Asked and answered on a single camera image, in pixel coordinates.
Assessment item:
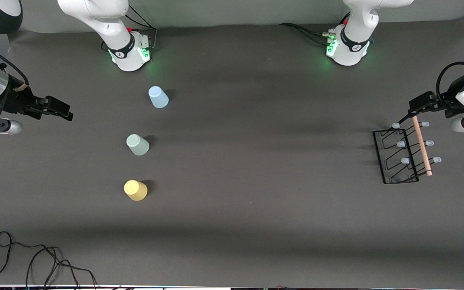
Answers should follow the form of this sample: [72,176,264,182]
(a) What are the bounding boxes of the yellow plastic cup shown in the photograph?
[124,180,148,201]

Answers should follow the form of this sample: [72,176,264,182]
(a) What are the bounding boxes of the pale green plastic cup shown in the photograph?
[126,134,150,156]

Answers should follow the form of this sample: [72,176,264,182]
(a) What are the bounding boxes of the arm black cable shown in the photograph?
[0,38,29,87]
[436,62,464,103]

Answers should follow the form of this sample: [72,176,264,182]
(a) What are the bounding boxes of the light blue plastic cup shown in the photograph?
[148,86,169,109]

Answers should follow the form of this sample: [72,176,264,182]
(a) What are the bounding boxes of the black wire cup holder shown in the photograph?
[373,115,442,185]

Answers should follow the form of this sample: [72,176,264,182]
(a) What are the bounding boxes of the dark grey table mat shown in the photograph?
[0,15,464,287]

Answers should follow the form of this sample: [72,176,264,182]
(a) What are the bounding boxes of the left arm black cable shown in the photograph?
[436,62,464,103]

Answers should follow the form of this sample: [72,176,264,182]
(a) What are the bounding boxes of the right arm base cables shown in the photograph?
[102,4,158,53]

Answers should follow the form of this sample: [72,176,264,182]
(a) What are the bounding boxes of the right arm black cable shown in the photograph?
[0,38,29,87]

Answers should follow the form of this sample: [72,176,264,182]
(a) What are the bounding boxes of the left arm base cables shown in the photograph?
[278,22,337,46]

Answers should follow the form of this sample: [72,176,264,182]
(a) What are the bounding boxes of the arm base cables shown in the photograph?
[102,4,158,53]
[278,22,337,46]

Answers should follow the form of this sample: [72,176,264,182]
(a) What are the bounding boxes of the loose black cable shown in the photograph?
[0,231,99,290]

